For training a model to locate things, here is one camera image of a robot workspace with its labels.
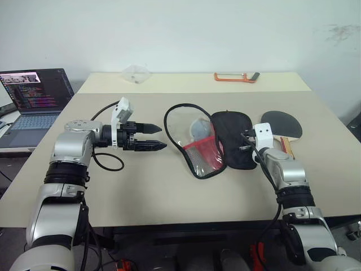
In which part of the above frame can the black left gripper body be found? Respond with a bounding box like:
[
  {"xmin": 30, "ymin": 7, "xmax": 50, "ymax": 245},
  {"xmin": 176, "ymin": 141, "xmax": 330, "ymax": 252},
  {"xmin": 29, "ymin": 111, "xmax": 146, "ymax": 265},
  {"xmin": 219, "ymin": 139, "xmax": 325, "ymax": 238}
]
[{"xmin": 116, "ymin": 120, "xmax": 139, "ymax": 152}]

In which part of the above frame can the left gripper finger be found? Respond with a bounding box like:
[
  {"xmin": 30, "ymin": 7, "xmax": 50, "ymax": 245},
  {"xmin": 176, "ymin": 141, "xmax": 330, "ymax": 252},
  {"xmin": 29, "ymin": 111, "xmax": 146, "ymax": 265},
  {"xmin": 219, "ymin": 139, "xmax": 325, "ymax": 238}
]
[
  {"xmin": 137, "ymin": 122, "xmax": 163, "ymax": 135},
  {"xmin": 134, "ymin": 138, "xmax": 168, "ymax": 153}
]

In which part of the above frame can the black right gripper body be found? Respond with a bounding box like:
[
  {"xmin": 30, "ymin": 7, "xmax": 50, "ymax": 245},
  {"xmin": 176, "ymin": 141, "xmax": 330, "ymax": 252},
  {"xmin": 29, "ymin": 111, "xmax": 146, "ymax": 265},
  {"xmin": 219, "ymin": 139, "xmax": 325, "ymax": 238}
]
[{"xmin": 239, "ymin": 128, "xmax": 257, "ymax": 153}]

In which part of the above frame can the black zip pouch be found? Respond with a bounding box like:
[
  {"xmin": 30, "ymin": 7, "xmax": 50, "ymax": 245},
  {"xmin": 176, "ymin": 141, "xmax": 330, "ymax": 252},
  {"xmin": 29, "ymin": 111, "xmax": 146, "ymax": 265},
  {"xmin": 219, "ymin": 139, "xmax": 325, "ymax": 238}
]
[{"xmin": 164, "ymin": 103, "xmax": 259, "ymax": 180}]

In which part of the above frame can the black rubber table tennis paddle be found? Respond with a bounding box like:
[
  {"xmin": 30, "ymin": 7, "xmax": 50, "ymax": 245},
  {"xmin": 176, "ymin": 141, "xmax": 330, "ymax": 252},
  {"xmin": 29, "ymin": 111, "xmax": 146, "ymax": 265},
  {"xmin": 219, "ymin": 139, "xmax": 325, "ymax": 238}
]
[{"xmin": 261, "ymin": 110, "xmax": 303, "ymax": 159}]

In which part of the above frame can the white ball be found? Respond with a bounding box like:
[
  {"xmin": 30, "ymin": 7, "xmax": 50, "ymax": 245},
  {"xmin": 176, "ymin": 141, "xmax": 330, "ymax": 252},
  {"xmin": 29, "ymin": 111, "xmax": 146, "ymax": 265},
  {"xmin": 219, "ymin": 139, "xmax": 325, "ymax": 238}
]
[{"xmin": 188, "ymin": 117, "xmax": 212, "ymax": 141}]

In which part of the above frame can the clear plastic bag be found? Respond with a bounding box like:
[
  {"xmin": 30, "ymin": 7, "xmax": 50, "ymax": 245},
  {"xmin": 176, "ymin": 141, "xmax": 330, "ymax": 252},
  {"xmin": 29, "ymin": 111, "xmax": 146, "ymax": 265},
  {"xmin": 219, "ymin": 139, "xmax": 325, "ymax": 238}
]
[{"xmin": 122, "ymin": 64, "xmax": 151, "ymax": 85}]

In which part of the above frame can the open blue-grey laptop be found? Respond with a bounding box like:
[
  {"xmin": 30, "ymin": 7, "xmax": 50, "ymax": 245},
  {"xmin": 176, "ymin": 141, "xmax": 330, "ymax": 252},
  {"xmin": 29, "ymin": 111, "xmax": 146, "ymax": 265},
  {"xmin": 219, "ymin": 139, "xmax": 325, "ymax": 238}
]
[{"xmin": 0, "ymin": 68, "xmax": 76, "ymax": 149}]

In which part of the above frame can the black floor tape strip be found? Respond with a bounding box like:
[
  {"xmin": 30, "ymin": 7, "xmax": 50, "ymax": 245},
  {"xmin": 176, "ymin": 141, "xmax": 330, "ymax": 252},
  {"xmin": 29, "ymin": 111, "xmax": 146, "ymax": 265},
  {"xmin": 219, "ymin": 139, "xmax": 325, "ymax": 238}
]
[{"xmin": 152, "ymin": 238, "xmax": 223, "ymax": 247}]

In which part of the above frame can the grey side desk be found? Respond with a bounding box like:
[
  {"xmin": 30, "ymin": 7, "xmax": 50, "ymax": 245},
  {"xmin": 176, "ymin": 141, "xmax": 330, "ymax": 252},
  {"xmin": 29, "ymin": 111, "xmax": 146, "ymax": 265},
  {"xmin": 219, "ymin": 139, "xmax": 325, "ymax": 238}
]
[{"xmin": 0, "ymin": 78, "xmax": 85, "ymax": 198}]

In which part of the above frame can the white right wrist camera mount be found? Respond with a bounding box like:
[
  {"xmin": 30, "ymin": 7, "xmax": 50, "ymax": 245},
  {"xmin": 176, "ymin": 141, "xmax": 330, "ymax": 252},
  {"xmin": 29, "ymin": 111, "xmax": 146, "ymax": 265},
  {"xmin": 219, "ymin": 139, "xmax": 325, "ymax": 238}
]
[{"xmin": 253, "ymin": 122, "xmax": 274, "ymax": 150}]

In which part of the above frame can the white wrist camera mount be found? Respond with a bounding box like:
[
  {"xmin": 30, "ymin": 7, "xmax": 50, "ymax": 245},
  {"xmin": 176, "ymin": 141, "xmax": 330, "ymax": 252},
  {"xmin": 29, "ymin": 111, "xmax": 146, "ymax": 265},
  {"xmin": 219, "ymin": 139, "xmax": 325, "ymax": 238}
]
[
  {"xmin": 253, "ymin": 122, "xmax": 274, "ymax": 150},
  {"xmin": 110, "ymin": 97, "xmax": 135, "ymax": 150}
]

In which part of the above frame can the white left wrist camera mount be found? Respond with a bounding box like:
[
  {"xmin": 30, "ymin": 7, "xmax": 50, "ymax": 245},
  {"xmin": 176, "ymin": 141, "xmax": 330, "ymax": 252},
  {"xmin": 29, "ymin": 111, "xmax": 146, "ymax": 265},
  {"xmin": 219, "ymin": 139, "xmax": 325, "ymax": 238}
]
[{"xmin": 110, "ymin": 97, "xmax": 135, "ymax": 150}]

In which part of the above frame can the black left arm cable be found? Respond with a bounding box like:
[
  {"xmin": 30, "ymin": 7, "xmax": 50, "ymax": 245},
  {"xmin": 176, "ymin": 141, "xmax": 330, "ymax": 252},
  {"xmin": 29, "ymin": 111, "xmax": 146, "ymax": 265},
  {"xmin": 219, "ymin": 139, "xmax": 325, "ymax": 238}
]
[{"xmin": 90, "ymin": 99, "xmax": 125, "ymax": 172}]

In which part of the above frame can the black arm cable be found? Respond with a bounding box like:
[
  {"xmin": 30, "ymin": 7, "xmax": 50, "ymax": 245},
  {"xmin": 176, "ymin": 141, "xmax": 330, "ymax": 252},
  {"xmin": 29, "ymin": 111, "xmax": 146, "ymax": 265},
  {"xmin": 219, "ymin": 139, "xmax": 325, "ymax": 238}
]
[
  {"xmin": 240, "ymin": 133, "xmax": 283, "ymax": 271},
  {"xmin": 90, "ymin": 99, "xmax": 125, "ymax": 172}
]

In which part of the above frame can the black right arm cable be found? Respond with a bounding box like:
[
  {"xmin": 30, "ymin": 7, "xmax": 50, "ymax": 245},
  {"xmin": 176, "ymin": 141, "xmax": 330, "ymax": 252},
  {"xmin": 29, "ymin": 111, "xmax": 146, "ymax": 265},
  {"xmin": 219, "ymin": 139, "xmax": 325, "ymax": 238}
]
[{"xmin": 240, "ymin": 133, "xmax": 283, "ymax": 271}]

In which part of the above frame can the orange hacksaw with black handle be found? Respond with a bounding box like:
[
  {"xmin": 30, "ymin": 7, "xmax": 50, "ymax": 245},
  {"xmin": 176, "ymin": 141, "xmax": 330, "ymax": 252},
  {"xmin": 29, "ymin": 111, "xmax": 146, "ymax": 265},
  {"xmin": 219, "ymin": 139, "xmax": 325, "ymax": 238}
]
[{"xmin": 213, "ymin": 72, "xmax": 261, "ymax": 84}]

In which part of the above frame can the black table frame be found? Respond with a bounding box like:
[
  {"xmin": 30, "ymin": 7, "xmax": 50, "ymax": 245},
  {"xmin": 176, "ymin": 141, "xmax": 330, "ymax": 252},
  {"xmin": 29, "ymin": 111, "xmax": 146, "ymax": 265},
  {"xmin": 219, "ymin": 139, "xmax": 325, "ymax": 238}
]
[{"xmin": 84, "ymin": 218, "xmax": 361, "ymax": 246}]

